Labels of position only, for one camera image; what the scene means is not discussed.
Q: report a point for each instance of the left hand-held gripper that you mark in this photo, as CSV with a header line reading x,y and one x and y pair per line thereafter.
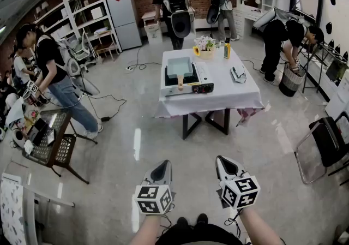
x,y
154,199

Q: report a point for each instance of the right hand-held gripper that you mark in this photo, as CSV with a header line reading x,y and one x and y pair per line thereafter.
x,y
240,192

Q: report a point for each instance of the white induction cooktop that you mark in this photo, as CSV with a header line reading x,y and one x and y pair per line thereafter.
x,y
203,72

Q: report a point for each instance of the light blue square frying pan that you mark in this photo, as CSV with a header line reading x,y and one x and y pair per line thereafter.
x,y
178,68

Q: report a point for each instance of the person's right forearm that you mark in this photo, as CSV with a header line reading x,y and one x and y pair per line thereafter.
x,y
259,227

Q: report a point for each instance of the person's left forearm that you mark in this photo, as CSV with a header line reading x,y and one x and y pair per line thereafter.
x,y
148,230

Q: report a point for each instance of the person's black shoe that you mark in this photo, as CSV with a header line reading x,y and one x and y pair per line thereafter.
x,y
182,222
202,218

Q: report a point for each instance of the person's black trousers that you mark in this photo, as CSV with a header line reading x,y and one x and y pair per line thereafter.
x,y
199,237

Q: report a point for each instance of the pink floral undercloth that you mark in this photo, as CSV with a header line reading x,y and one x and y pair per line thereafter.
x,y
246,114

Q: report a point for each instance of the black power adapter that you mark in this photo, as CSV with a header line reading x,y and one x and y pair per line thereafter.
x,y
105,118

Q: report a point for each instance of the white table with tablecloth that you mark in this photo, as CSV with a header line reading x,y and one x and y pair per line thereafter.
x,y
218,94

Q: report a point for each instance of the black folding chair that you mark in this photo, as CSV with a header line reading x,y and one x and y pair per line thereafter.
x,y
330,143

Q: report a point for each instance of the dark mesh table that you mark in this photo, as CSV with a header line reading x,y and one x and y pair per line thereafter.
x,y
46,154

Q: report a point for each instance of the white green packet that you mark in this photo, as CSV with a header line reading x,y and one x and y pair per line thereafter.
x,y
237,74

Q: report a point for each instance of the striped woven basket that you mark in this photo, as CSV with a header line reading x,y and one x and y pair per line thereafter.
x,y
290,83

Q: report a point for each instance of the white plastic chair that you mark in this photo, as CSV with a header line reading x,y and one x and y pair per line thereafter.
x,y
30,211

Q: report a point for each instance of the white power strip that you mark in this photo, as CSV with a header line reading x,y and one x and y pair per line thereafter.
x,y
129,68

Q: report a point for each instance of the black tablet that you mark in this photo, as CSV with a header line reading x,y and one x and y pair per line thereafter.
x,y
38,132

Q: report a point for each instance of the black metal rack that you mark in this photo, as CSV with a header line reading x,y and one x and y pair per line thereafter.
x,y
306,69

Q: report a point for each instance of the yellow oil bottle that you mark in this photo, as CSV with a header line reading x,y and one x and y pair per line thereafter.
x,y
227,51

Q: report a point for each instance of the white patterned board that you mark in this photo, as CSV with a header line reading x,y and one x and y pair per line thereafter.
x,y
11,211

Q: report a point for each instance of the yellow sunflower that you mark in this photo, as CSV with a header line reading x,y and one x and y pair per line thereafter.
x,y
196,51

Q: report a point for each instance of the white round appliance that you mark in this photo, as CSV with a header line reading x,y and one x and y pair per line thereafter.
x,y
19,137

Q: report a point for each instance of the pink flower basket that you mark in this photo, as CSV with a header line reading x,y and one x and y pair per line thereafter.
x,y
205,46

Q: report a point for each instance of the wooden stool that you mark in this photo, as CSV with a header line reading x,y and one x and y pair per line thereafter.
x,y
106,44

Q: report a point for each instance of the white office chair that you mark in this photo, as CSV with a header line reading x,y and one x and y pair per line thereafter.
x,y
83,47

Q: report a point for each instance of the grey two-door fridge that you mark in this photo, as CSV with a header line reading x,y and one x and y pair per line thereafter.
x,y
124,20

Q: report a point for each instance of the white desk with drawers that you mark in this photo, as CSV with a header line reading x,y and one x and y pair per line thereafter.
x,y
148,16

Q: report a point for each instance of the white box appliance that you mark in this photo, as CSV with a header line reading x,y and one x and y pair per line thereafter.
x,y
97,12

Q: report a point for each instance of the large white shelf rack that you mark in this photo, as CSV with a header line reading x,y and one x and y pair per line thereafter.
x,y
105,1

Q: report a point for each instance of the black table frame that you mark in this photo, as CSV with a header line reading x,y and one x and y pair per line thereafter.
x,y
185,126

